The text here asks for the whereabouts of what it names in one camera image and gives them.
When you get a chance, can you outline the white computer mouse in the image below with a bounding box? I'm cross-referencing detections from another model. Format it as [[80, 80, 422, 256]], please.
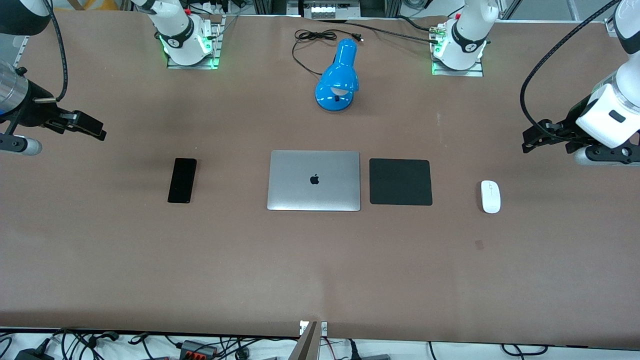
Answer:
[[480, 180, 502, 215]]

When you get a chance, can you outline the black smartphone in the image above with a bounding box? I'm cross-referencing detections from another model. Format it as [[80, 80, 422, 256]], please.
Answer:
[[167, 157, 198, 204]]

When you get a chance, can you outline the black mouse pad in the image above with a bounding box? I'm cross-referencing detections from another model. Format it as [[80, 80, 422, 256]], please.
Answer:
[[369, 158, 433, 207]]

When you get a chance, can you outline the blue desk lamp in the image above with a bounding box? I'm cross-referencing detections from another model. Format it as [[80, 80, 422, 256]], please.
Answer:
[[314, 38, 360, 113]]

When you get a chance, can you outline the black power adapter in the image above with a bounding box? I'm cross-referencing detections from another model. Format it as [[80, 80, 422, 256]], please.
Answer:
[[14, 345, 55, 360]]

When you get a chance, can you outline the silver laptop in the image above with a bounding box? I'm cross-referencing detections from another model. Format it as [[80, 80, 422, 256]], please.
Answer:
[[266, 150, 362, 212]]

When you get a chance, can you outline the black box with orange connectors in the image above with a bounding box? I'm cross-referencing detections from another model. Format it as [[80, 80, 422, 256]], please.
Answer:
[[179, 339, 219, 359]]

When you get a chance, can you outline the grey power strip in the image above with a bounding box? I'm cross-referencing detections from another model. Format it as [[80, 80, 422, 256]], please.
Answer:
[[302, 0, 362, 20]]

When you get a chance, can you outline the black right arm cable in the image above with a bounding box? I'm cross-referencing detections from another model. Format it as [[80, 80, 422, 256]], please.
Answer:
[[34, 0, 69, 104]]

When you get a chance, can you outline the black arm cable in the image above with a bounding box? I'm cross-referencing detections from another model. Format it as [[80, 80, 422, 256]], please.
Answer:
[[34, 0, 69, 104], [519, 0, 622, 144]]

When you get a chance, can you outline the aluminium frame rail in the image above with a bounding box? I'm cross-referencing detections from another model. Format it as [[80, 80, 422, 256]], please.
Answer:
[[11, 36, 32, 70]]

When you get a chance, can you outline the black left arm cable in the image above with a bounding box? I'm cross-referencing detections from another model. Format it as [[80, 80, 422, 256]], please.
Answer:
[[519, 0, 622, 144]]

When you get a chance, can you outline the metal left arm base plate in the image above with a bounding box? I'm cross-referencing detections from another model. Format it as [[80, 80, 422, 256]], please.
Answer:
[[430, 22, 485, 78]]

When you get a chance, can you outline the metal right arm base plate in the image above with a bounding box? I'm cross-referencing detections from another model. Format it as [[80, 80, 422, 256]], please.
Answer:
[[166, 15, 225, 70]]

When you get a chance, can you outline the black thick supply cable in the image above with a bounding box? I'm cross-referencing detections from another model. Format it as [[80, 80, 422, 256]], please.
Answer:
[[319, 16, 442, 46]]

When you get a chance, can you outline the black looped floor cable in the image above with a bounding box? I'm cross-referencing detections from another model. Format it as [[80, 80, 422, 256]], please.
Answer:
[[501, 343, 549, 357]]

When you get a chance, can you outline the black lamp power cord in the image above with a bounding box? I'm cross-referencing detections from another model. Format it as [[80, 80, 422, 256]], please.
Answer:
[[291, 28, 365, 77]]

